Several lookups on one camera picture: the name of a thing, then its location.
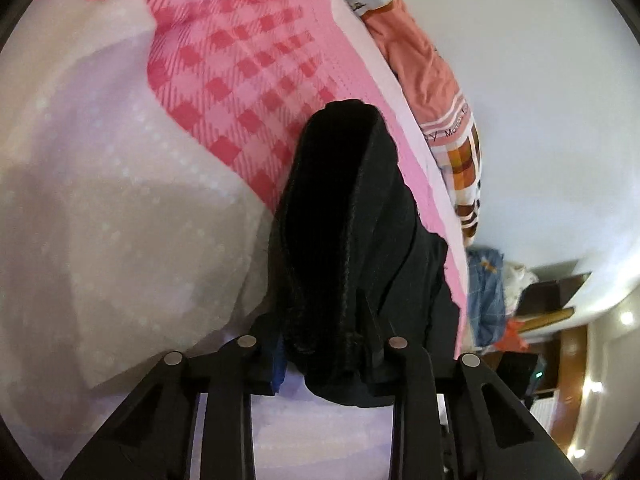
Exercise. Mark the pink checked bed sheet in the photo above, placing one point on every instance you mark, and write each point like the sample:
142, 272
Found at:
225, 60

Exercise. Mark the orange plastic bag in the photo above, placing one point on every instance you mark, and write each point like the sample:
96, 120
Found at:
515, 337

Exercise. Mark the brown wooden furniture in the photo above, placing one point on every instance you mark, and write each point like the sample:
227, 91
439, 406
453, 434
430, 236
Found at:
570, 360

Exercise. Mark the ceiling light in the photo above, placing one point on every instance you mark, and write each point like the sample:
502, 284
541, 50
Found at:
626, 317
577, 452
595, 387

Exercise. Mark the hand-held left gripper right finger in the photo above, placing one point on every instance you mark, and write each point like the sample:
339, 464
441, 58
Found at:
406, 375

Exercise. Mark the black pants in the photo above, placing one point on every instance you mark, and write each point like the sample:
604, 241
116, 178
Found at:
340, 240

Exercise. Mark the yellow board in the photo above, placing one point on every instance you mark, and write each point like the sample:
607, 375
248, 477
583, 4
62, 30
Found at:
550, 317

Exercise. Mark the blue checked cloth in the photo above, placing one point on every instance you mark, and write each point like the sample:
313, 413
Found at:
487, 295

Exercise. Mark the white patterned cloth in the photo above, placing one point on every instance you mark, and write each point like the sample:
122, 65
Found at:
517, 280

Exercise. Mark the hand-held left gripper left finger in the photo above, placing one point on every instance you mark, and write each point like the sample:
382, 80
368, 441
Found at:
276, 379

